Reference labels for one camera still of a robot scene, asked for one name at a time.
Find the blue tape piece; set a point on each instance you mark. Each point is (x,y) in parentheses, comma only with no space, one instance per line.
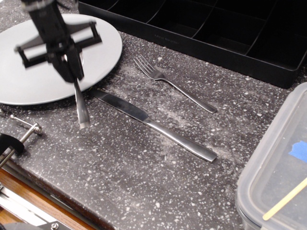
(299,150)

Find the silver metal spoon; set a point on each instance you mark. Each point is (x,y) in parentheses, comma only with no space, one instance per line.
(82,112)

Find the metal clamp with black pad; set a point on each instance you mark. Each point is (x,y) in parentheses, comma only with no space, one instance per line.
(10,145)

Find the silver metal fork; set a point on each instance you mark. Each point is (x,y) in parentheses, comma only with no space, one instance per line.
(153,73)

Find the silver metal knife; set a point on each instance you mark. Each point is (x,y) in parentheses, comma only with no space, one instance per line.
(140,115)

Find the wooden stick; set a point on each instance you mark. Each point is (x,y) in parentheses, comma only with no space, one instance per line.
(276,208)

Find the wooden and metal rail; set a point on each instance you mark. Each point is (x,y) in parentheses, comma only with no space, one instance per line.
(21,201)

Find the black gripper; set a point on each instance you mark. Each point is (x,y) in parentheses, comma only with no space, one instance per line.
(61,50)

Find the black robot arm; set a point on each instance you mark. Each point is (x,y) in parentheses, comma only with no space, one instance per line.
(40,3)

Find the clear plastic storage container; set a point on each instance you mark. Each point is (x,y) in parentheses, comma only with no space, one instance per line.
(271,173)

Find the grey round plate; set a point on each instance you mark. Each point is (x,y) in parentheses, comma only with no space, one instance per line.
(41,83)

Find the black cutlery organizer tray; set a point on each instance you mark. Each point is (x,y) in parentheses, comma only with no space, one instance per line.
(263,39)

